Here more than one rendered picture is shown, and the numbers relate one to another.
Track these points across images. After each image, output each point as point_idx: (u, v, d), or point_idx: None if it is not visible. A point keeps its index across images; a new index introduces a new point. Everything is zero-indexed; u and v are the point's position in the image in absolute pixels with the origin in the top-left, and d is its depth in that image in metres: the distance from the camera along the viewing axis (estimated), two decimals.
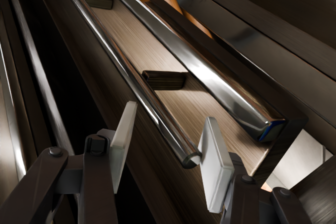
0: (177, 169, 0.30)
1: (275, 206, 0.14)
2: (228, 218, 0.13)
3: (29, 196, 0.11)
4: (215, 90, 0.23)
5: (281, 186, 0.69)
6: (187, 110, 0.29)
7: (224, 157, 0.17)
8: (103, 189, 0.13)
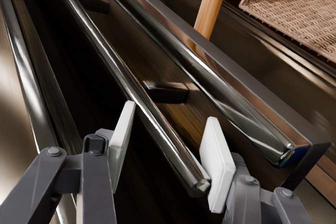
0: (176, 190, 0.27)
1: (277, 206, 0.14)
2: (229, 219, 0.13)
3: (28, 196, 0.11)
4: (225, 107, 0.20)
5: None
6: (189, 126, 0.26)
7: (226, 158, 0.17)
8: (102, 189, 0.13)
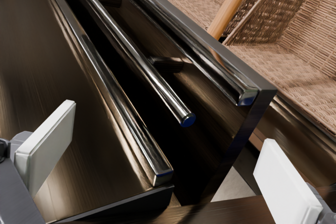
0: (177, 138, 0.37)
1: None
2: None
3: None
4: (206, 69, 0.29)
5: None
6: (185, 89, 0.35)
7: (307, 192, 0.15)
8: (19, 198, 0.11)
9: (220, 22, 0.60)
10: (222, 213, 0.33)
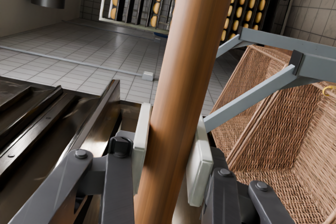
0: None
1: (253, 200, 0.14)
2: (209, 213, 0.13)
3: (52, 196, 0.12)
4: None
5: None
6: None
7: (204, 151, 0.17)
8: (123, 190, 0.13)
9: None
10: None
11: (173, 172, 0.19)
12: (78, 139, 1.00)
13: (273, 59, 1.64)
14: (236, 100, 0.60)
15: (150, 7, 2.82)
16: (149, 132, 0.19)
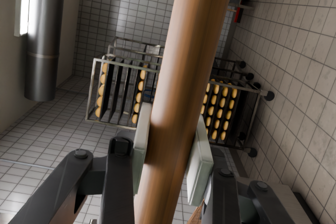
0: None
1: (253, 200, 0.14)
2: (209, 213, 0.13)
3: (52, 196, 0.12)
4: None
5: None
6: None
7: (204, 151, 0.17)
8: (123, 190, 0.13)
9: None
10: None
11: (168, 194, 0.20)
12: None
13: None
14: None
15: None
16: None
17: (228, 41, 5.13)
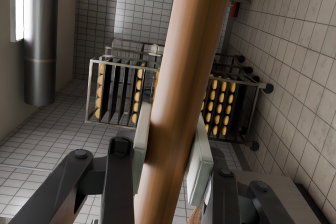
0: None
1: (253, 200, 0.14)
2: (209, 213, 0.13)
3: (52, 196, 0.12)
4: None
5: None
6: None
7: (204, 151, 0.17)
8: (123, 190, 0.13)
9: None
10: None
11: (166, 201, 0.20)
12: None
13: None
14: None
15: (131, 104, 3.13)
16: (143, 163, 0.20)
17: (226, 36, 5.10)
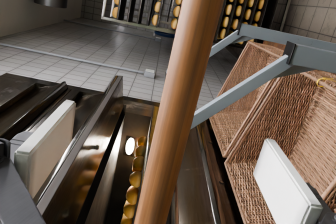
0: None
1: None
2: None
3: None
4: None
5: None
6: None
7: (307, 192, 0.15)
8: (19, 198, 0.11)
9: None
10: None
11: (176, 148, 0.25)
12: (85, 130, 1.05)
13: (271, 56, 1.69)
14: (234, 88, 0.65)
15: (151, 6, 2.87)
16: (158, 118, 0.25)
17: None
